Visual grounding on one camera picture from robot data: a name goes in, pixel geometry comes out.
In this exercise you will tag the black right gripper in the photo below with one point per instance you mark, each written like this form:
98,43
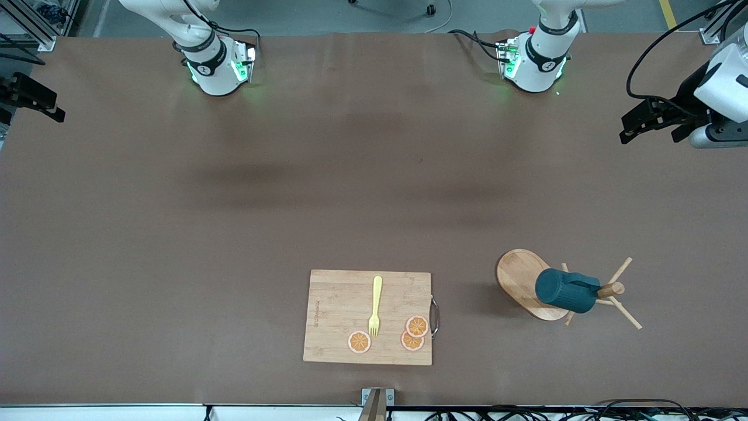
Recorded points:
17,91

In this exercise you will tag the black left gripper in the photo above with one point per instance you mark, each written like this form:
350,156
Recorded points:
691,93

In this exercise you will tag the teal mug yellow inside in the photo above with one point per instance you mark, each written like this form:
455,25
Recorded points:
564,289

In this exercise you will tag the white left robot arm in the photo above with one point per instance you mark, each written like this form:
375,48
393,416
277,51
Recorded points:
534,79

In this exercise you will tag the wooden mug tree rack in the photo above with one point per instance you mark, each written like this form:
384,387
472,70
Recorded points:
517,275

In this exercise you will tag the orange slice toy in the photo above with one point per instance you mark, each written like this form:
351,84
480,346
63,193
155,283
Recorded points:
359,342
411,343
417,325

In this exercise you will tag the yellow plastic fork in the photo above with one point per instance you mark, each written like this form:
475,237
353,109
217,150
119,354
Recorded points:
377,292

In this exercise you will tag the aluminium frame profile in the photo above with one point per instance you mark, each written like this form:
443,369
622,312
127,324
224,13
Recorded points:
710,35
47,42

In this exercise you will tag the white table edge rail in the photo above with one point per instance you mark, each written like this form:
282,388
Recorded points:
117,412

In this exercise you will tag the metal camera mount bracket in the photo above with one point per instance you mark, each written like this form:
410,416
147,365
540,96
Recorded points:
374,403

